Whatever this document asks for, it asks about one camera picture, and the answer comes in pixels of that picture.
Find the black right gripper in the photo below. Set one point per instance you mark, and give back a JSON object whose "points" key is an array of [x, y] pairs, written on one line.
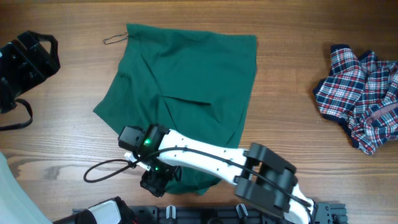
{"points": [[155, 185]]}

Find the dark green cloth garment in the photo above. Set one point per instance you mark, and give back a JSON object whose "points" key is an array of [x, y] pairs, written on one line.
{"points": [[198, 83]]}

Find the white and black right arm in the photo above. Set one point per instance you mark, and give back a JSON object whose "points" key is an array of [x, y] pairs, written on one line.
{"points": [[260, 177]]}

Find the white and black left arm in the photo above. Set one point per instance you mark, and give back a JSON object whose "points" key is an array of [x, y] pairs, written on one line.
{"points": [[25, 63]]}

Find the plaid red blue shirt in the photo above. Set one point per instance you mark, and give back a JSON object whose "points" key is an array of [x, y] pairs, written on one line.
{"points": [[360, 94]]}

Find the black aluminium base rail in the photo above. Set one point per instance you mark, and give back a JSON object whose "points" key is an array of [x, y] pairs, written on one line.
{"points": [[324, 213]]}

